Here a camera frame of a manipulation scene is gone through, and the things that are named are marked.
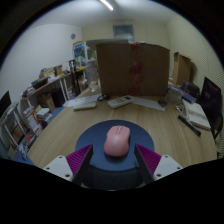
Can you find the pink computer mouse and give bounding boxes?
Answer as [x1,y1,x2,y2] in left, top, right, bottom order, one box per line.
[103,124,132,158]

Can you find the ceiling light strip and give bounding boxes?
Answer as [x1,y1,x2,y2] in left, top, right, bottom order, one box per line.
[99,0,115,12]

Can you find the black computer monitor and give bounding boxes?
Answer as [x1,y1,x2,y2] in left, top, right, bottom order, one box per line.
[199,76,224,141]

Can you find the long wooden desk white legs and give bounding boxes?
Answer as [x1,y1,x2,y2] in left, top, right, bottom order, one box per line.
[20,65,86,108]

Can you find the open white notebook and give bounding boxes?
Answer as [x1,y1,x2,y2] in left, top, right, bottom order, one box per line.
[182,99,212,131]

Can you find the stack of books and papers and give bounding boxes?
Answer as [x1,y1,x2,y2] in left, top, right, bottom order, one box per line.
[34,107,54,125]

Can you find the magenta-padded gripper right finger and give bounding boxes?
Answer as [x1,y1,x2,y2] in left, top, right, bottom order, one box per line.
[133,143,184,186]

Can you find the black tall stand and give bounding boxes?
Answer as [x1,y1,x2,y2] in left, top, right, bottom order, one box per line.
[68,59,82,98]

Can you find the black marker pen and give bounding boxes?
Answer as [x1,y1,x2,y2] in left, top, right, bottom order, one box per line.
[177,114,203,137]

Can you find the large brown cardboard box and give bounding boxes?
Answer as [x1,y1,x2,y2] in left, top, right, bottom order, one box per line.
[95,41,171,98]

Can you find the white remote control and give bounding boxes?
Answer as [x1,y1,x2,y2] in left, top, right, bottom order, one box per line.
[107,94,134,110]

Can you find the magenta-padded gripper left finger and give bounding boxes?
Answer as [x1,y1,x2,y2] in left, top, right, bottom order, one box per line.
[42,143,95,186]

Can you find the white shelf unit with books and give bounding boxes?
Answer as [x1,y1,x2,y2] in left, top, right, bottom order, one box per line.
[0,99,44,161]

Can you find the tall narrow cardboard box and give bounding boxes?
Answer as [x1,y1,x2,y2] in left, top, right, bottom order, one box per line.
[172,51,193,88]

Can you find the small cardboard box under desk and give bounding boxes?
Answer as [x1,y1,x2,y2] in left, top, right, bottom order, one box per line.
[37,92,57,113]

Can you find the black flat screen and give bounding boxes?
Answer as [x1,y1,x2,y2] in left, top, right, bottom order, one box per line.
[0,89,13,118]

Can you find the small black square object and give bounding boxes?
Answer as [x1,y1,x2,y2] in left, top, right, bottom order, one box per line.
[157,98,168,108]

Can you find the plain white paper sheet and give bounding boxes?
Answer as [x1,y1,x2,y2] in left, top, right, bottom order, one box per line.
[131,96,167,112]

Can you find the dark blue round mouse pad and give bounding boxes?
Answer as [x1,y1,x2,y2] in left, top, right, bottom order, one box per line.
[74,119,156,190]

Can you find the black coiled cable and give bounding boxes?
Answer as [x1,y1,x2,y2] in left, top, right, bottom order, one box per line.
[96,93,111,102]

